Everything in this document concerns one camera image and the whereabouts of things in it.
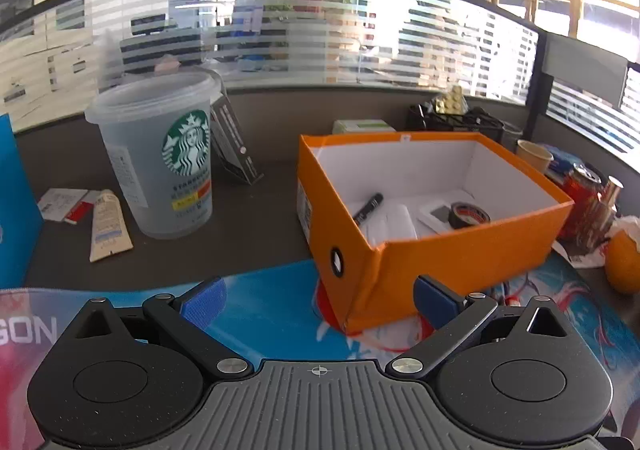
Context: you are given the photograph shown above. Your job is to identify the white device with screen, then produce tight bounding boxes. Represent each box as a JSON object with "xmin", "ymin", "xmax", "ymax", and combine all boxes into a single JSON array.
[{"xmin": 416, "ymin": 201, "xmax": 474, "ymax": 234}]

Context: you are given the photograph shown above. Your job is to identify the black tape roll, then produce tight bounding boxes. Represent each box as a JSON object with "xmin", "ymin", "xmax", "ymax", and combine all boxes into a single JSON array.
[{"xmin": 448, "ymin": 202, "xmax": 491, "ymax": 230}]

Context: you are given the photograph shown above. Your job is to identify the black marker pen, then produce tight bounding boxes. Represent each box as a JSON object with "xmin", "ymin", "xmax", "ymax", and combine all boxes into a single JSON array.
[{"xmin": 352, "ymin": 193, "xmax": 384, "ymax": 227}]

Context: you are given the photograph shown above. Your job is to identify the colourful anime desk mat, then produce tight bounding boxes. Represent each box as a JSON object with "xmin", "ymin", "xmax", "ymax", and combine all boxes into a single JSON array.
[{"xmin": 1, "ymin": 255, "xmax": 639, "ymax": 449}]

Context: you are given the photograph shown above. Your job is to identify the beige cream tube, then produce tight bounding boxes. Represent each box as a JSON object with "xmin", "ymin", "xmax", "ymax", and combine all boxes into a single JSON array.
[{"xmin": 89, "ymin": 190, "xmax": 134, "ymax": 262}]

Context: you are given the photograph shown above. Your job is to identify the orange cardboard box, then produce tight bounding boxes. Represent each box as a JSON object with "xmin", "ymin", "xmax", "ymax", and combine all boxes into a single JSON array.
[{"xmin": 297, "ymin": 132, "xmax": 573, "ymax": 334}]

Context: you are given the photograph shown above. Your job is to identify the red drink can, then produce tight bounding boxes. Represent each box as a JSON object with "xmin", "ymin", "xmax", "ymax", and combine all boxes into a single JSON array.
[{"xmin": 559, "ymin": 164, "xmax": 602, "ymax": 241}]

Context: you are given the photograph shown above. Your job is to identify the white red paper packet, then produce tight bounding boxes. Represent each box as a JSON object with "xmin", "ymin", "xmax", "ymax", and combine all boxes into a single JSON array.
[{"xmin": 37, "ymin": 188, "xmax": 100, "ymax": 225}]

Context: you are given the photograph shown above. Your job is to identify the gold perfume bottle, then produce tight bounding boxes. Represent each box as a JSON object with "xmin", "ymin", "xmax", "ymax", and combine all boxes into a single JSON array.
[{"xmin": 576, "ymin": 176, "xmax": 624, "ymax": 253}]

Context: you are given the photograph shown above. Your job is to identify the orange fruit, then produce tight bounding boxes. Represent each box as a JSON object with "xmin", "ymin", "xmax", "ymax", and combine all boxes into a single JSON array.
[{"xmin": 604, "ymin": 231, "xmax": 640, "ymax": 295}]

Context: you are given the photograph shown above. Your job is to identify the black leaflet box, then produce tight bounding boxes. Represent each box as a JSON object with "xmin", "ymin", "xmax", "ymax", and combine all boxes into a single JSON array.
[{"xmin": 210, "ymin": 94, "xmax": 262, "ymax": 185}]

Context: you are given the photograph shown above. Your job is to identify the paper cup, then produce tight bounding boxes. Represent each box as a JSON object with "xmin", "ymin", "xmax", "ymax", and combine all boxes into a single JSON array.
[{"xmin": 516, "ymin": 139, "xmax": 553, "ymax": 173}]

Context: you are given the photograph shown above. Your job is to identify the blue patterned pouch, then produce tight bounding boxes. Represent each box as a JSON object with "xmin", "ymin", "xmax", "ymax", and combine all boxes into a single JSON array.
[{"xmin": 541, "ymin": 143, "xmax": 584, "ymax": 183}]

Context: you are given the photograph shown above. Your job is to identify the blue paper bag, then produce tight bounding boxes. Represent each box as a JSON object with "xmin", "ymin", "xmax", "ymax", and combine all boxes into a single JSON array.
[{"xmin": 0, "ymin": 114, "xmax": 43, "ymax": 288}]

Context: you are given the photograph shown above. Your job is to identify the Starbucks plastic cup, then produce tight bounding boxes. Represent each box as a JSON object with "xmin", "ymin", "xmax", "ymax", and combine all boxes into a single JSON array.
[{"xmin": 85, "ymin": 70, "xmax": 221, "ymax": 240}]

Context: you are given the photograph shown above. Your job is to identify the white crumpled tissue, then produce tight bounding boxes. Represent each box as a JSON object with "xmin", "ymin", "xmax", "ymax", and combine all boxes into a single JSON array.
[{"xmin": 562, "ymin": 216, "xmax": 639, "ymax": 269}]

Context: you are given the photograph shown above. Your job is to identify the black mesh organizer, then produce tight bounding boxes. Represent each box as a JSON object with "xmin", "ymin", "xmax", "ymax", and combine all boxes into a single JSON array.
[{"xmin": 405, "ymin": 104, "xmax": 503, "ymax": 143}]

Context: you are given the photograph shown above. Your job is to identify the yellow building block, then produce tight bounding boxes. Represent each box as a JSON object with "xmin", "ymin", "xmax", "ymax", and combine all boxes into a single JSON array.
[{"xmin": 433, "ymin": 84, "xmax": 469, "ymax": 115}]

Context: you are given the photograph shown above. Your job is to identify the green white box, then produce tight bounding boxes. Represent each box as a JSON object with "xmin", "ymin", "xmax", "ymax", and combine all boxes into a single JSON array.
[{"xmin": 332, "ymin": 119, "xmax": 395, "ymax": 135}]

